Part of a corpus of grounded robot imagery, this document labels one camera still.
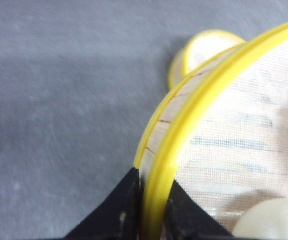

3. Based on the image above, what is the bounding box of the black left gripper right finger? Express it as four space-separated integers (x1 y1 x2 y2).
162 181 234 240

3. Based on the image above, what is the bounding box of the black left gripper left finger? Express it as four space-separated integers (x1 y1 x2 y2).
64 168 140 240

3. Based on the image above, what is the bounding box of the steamer drawer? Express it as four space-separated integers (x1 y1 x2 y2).
167 29 245 90
134 23 288 240

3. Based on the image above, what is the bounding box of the white steamer cloth liner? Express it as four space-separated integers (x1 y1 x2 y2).
175 40 288 233

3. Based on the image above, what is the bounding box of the white bun middle dotted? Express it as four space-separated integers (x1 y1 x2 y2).
232 199 288 240

